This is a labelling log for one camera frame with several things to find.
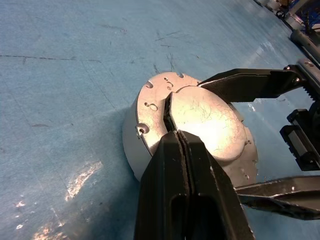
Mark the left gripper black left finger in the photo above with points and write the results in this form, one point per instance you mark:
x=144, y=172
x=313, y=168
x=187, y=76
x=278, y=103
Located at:
x=160, y=195

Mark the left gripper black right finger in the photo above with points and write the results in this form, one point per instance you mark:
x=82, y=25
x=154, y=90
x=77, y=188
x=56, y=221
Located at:
x=215, y=205

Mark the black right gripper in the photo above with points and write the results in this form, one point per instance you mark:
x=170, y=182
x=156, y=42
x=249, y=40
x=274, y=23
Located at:
x=302, y=140

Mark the round silver motor housing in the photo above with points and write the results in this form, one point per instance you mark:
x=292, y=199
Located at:
x=130, y=140

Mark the grey metal tube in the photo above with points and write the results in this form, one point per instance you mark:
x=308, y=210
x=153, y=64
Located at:
x=303, y=40

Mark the cluttered metal equipment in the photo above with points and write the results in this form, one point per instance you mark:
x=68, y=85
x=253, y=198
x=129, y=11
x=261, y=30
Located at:
x=295, y=16

